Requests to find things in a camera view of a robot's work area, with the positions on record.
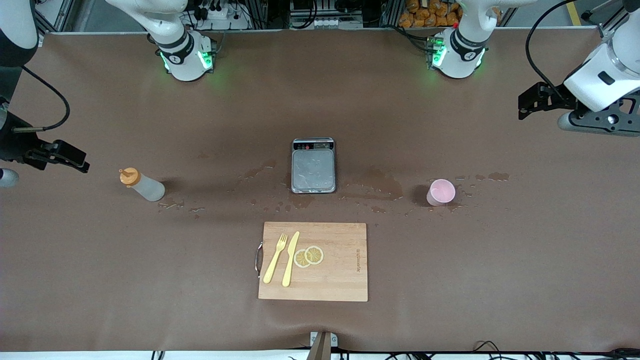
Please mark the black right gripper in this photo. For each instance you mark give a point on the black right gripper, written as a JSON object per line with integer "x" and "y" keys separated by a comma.
{"x": 15, "y": 146}

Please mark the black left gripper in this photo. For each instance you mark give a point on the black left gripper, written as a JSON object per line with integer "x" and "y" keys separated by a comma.
{"x": 556, "y": 97}

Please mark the orange-capped squeeze sauce bottle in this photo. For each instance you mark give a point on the orange-capped squeeze sauce bottle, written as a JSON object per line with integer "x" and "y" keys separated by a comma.
{"x": 147, "y": 189}

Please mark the pink plastic cup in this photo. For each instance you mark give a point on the pink plastic cup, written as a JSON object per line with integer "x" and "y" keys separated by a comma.
{"x": 441, "y": 192}

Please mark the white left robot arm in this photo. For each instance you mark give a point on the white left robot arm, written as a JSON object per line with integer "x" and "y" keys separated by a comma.
{"x": 462, "y": 50}

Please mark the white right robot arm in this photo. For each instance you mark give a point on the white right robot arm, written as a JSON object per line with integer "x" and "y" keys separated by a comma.
{"x": 182, "y": 55}

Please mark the orange snack bags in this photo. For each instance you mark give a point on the orange snack bags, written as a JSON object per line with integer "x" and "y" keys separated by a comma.
{"x": 430, "y": 12}

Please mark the white power strip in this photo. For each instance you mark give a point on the white power strip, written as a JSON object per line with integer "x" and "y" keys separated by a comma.
{"x": 222, "y": 17}

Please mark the yellow plastic fork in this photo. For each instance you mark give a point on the yellow plastic fork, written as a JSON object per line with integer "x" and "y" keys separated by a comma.
{"x": 274, "y": 260}

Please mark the silver digital kitchen scale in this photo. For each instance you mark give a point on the silver digital kitchen scale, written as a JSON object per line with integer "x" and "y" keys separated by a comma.
{"x": 313, "y": 170}

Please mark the yellow plastic knife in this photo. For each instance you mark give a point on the yellow plastic knife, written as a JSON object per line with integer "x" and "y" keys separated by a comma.
{"x": 290, "y": 260}

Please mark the lemon slice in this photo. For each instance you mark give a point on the lemon slice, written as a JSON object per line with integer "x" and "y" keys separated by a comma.
{"x": 300, "y": 259}
{"x": 315, "y": 255}

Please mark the wooden cutting board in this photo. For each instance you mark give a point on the wooden cutting board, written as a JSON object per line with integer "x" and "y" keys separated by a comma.
{"x": 340, "y": 270}

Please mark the metal table edge bracket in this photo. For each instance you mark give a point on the metal table edge bracket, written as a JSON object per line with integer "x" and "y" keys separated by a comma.
{"x": 322, "y": 345}

